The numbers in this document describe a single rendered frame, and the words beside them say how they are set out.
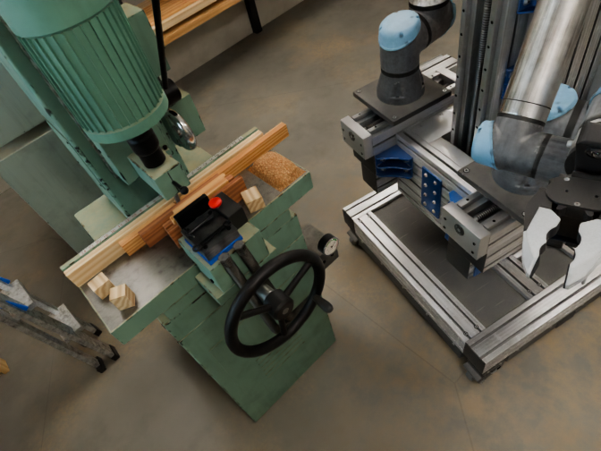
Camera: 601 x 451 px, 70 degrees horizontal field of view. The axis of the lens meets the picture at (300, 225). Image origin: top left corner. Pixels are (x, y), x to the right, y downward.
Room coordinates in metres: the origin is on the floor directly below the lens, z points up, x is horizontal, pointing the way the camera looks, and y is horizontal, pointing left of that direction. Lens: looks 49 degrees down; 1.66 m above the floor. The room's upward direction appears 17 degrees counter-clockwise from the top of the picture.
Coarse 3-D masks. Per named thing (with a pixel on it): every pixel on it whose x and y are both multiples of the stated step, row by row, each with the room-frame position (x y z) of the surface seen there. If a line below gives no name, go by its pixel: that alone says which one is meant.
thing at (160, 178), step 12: (132, 156) 0.88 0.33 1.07; (168, 156) 0.83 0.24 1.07; (144, 168) 0.81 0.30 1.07; (156, 168) 0.80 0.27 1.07; (168, 168) 0.79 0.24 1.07; (180, 168) 0.80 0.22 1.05; (144, 180) 0.86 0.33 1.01; (156, 180) 0.77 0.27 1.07; (168, 180) 0.78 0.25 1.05; (180, 180) 0.79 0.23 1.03; (168, 192) 0.77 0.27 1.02
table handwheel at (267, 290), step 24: (264, 264) 0.54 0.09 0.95; (288, 264) 0.55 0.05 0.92; (312, 264) 0.58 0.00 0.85; (264, 288) 0.57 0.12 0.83; (288, 288) 0.55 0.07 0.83; (312, 288) 0.58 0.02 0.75; (240, 312) 0.48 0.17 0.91; (264, 312) 0.50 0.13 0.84; (288, 312) 0.51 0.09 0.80; (288, 336) 0.51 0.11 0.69
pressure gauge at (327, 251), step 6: (330, 234) 0.78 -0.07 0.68; (324, 240) 0.77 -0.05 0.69; (330, 240) 0.76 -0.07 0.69; (336, 240) 0.77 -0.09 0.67; (318, 246) 0.76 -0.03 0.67; (324, 246) 0.75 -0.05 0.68; (330, 246) 0.76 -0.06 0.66; (336, 246) 0.77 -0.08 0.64; (324, 252) 0.74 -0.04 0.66; (330, 252) 0.75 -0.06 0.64
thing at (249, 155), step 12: (276, 132) 0.98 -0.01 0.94; (288, 132) 1.00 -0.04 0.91; (252, 144) 0.95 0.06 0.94; (264, 144) 0.95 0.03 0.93; (276, 144) 0.97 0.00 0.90; (240, 156) 0.92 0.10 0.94; (252, 156) 0.93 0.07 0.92; (228, 168) 0.89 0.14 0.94; (240, 168) 0.91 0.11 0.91; (204, 180) 0.87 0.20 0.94; (156, 216) 0.80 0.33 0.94; (132, 240) 0.74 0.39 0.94; (132, 252) 0.73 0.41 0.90
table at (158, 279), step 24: (264, 192) 0.80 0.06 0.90; (288, 192) 0.79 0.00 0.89; (264, 216) 0.75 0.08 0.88; (168, 240) 0.74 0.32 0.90; (264, 240) 0.68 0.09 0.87; (120, 264) 0.71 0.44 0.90; (144, 264) 0.69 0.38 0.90; (168, 264) 0.67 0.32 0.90; (192, 264) 0.64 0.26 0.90; (144, 288) 0.62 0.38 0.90; (168, 288) 0.60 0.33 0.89; (216, 288) 0.58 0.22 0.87; (96, 312) 0.60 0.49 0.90; (120, 312) 0.57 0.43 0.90; (144, 312) 0.57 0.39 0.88; (120, 336) 0.53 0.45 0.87
